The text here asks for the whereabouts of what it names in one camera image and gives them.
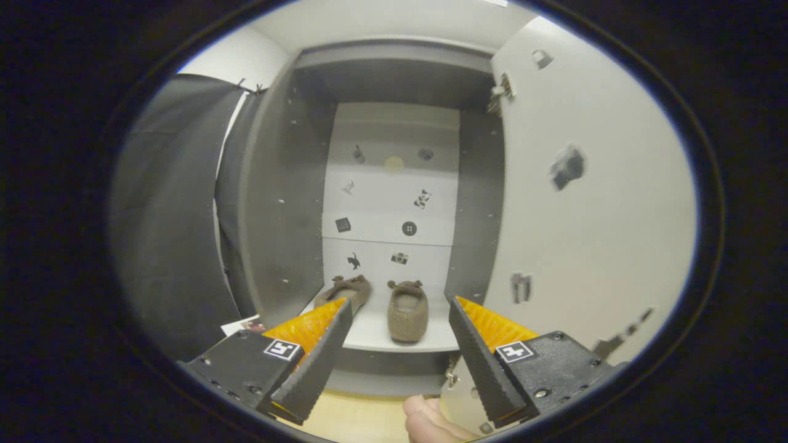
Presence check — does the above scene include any white book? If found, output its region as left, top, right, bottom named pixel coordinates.
left=220, top=314, right=267, bottom=338

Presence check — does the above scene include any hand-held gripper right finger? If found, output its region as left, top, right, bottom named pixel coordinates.
left=448, top=295, right=627, bottom=429

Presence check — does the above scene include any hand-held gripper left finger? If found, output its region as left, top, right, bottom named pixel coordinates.
left=179, top=298, right=354, bottom=426

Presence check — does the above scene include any brown fuzzy shoe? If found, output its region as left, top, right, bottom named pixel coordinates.
left=386, top=279, right=430, bottom=345
left=313, top=274, right=374, bottom=316

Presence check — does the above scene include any grey shoe cabinet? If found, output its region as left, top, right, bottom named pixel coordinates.
left=236, top=39, right=513, bottom=398

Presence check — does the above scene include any black backdrop cloth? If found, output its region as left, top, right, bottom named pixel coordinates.
left=107, top=73, right=291, bottom=365

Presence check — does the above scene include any light grey shoe cabinet door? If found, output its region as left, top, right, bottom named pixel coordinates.
left=440, top=15, right=700, bottom=439

